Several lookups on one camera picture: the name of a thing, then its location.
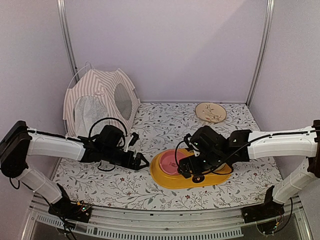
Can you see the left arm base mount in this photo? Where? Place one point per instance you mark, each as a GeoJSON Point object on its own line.
{"type": "Point", "coordinates": [71, 210]}

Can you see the pink striped pet tent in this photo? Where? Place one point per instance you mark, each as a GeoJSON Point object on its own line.
{"type": "Point", "coordinates": [100, 94]}

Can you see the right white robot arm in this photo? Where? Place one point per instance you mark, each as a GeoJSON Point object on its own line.
{"type": "Point", "coordinates": [299, 144]}

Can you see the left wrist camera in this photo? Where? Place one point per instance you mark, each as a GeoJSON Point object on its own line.
{"type": "Point", "coordinates": [130, 140]}

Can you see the pink pet bowl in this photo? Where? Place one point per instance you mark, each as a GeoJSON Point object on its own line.
{"type": "Point", "coordinates": [167, 163]}

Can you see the yellow bowl stand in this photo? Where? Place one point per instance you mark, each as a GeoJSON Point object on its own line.
{"type": "Point", "coordinates": [175, 182]}

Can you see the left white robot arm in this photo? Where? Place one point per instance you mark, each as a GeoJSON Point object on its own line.
{"type": "Point", "coordinates": [22, 142]}

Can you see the cream pet bowl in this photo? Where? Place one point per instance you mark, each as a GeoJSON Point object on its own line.
{"type": "Point", "coordinates": [224, 169]}

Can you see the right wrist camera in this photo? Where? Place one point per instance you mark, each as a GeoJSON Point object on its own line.
{"type": "Point", "coordinates": [190, 146]}

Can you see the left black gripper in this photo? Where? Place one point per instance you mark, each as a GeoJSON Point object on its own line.
{"type": "Point", "coordinates": [128, 164]}

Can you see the right aluminium frame post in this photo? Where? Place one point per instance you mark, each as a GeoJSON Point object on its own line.
{"type": "Point", "coordinates": [262, 51]}

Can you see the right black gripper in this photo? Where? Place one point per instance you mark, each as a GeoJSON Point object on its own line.
{"type": "Point", "coordinates": [195, 170]}

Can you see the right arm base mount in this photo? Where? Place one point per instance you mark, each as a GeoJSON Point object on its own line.
{"type": "Point", "coordinates": [268, 209]}

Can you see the floral table mat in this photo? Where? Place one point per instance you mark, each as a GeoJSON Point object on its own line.
{"type": "Point", "coordinates": [162, 126]}

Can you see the front aluminium rail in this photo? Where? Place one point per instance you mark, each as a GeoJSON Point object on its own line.
{"type": "Point", "coordinates": [128, 224]}

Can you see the beige bowl behind cushion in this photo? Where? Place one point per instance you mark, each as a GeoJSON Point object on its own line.
{"type": "Point", "coordinates": [210, 112]}

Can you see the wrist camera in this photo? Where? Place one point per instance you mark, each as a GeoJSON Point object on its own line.
{"type": "Point", "coordinates": [190, 146]}
{"type": "Point", "coordinates": [130, 140]}

